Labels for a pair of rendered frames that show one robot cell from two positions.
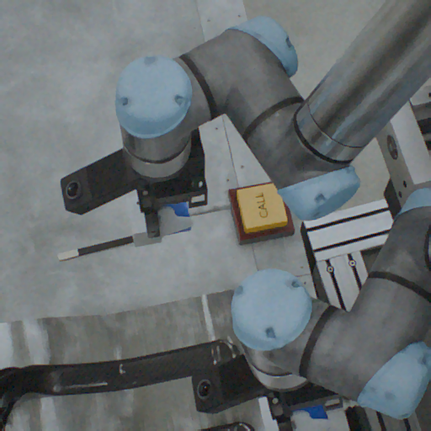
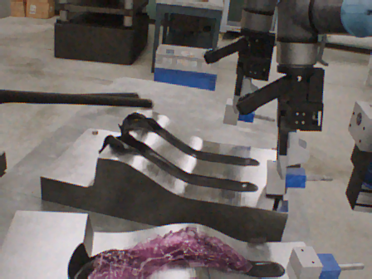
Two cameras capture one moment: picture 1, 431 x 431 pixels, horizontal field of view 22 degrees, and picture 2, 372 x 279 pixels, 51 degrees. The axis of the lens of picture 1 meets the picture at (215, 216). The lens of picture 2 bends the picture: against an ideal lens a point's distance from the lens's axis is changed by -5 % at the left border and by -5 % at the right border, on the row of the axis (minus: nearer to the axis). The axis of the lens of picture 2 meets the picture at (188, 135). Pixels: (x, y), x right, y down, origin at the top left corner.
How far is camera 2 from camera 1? 1.09 m
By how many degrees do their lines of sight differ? 46
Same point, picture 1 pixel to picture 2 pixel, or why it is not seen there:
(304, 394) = (301, 101)
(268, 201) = not seen: hidden behind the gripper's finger
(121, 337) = (200, 145)
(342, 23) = (322, 246)
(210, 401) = (246, 99)
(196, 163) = (270, 42)
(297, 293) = not seen: outside the picture
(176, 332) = (229, 151)
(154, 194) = (246, 59)
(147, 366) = (208, 157)
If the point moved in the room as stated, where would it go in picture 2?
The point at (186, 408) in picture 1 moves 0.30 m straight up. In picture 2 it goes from (222, 171) to (244, 30)
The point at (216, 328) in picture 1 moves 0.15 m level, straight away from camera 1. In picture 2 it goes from (251, 154) to (269, 133)
